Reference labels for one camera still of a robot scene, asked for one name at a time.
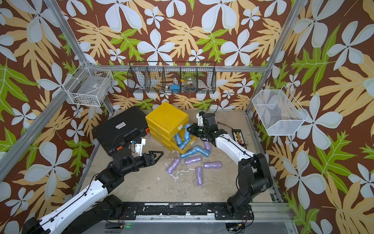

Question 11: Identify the blue object in basket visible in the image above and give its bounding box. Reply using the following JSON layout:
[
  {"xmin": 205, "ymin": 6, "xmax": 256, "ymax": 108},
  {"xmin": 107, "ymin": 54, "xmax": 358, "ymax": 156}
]
[{"xmin": 170, "ymin": 84, "xmax": 181, "ymax": 94}]

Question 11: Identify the aluminium frame post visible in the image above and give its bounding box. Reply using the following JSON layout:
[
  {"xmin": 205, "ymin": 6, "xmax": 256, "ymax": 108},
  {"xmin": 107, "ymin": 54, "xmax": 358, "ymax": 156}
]
[{"xmin": 245, "ymin": 0, "xmax": 308, "ymax": 113}]

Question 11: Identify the black tool case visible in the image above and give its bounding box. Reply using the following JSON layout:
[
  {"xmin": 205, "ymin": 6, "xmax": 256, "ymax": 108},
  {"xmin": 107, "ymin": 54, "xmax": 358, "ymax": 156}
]
[{"xmin": 93, "ymin": 106, "xmax": 148, "ymax": 156}]

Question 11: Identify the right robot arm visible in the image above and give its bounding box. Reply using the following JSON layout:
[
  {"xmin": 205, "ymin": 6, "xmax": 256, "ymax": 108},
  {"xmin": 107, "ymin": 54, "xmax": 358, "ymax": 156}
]
[{"xmin": 187, "ymin": 111, "xmax": 273, "ymax": 217}]

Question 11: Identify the yellow plastic drawer cabinet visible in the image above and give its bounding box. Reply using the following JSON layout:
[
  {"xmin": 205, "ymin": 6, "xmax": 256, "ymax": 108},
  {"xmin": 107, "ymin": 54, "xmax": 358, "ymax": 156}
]
[{"xmin": 146, "ymin": 102, "xmax": 189, "ymax": 153}]

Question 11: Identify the black parallel charging board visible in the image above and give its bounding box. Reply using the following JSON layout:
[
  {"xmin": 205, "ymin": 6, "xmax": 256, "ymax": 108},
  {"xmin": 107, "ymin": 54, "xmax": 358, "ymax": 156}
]
[{"xmin": 231, "ymin": 129, "xmax": 245, "ymax": 147}]

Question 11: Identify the purple trash bag roll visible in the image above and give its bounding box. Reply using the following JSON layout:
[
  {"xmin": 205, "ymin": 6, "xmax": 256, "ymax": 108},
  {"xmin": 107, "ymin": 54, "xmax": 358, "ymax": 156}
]
[
  {"xmin": 195, "ymin": 166, "xmax": 203, "ymax": 186},
  {"xmin": 203, "ymin": 161, "xmax": 222, "ymax": 169},
  {"xmin": 185, "ymin": 156, "xmax": 202, "ymax": 165},
  {"xmin": 204, "ymin": 141, "xmax": 211, "ymax": 151},
  {"xmin": 166, "ymin": 158, "xmax": 181, "ymax": 175}
]

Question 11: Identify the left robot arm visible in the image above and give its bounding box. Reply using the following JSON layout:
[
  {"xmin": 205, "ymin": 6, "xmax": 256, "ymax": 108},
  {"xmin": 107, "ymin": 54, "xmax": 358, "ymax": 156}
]
[{"xmin": 21, "ymin": 148, "xmax": 164, "ymax": 234}]

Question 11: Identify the white wire basket left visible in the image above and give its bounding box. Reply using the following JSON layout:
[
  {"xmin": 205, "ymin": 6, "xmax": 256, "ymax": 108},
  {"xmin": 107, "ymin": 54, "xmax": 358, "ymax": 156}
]
[{"xmin": 65, "ymin": 62, "xmax": 114, "ymax": 107}]

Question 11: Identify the blue trash bag roll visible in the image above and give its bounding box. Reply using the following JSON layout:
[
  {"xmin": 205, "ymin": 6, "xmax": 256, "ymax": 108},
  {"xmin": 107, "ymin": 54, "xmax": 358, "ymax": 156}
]
[
  {"xmin": 184, "ymin": 123, "xmax": 191, "ymax": 140},
  {"xmin": 178, "ymin": 138, "xmax": 191, "ymax": 150},
  {"xmin": 174, "ymin": 133, "xmax": 183, "ymax": 146},
  {"xmin": 180, "ymin": 147, "xmax": 197, "ymax": 159},
  {"xmin": 194, "ymin": 146, "xmax": 210, "ymax": 157}
]

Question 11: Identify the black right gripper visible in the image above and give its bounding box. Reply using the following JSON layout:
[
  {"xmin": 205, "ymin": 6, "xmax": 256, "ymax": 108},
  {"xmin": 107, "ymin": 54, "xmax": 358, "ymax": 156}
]
[{"xmin": 186, "ymin": 123, "xmax": 210, "ymax": 138}]

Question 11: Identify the clear jar in basket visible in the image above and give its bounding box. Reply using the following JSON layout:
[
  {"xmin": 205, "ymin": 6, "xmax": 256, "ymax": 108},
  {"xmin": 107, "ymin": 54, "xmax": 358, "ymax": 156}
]
[{"xmin": 184, "ymin": 77, "xmax": 197, "ymax": 93}]

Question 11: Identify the black wire basket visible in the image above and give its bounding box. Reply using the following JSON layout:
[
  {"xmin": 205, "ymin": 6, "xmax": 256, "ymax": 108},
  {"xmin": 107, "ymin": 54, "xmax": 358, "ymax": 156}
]
[{"xmin": 126, "ymin": 61, "xmax": 217, "ymax": 94}]

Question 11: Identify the yellow drawer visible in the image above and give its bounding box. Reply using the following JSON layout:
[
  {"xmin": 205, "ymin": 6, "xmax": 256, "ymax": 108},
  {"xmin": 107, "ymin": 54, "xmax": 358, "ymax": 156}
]
[{"xmin": 170, "ymin": 124, "xmax": 196, "ymax": 154}]

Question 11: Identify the white mesh basket right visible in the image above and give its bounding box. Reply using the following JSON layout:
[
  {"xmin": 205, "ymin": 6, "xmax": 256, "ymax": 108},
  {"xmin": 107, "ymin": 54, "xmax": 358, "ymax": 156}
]
[{"xmin": 252, "ymin": 86, "xmax": 309, "ymax": 136}]

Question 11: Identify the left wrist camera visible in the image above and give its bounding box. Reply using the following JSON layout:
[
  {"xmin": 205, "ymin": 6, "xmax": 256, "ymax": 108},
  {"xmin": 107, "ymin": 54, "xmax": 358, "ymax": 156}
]
[{"xmin": 133, "ymin": 137, "xmax": 146, "ymax": 156}]

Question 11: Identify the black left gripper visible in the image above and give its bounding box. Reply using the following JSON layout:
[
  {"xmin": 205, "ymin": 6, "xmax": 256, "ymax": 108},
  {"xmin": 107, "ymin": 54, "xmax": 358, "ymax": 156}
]
[{"xmin": 122, "ymin": 150, "xmax": 163, "ymax": 176}]

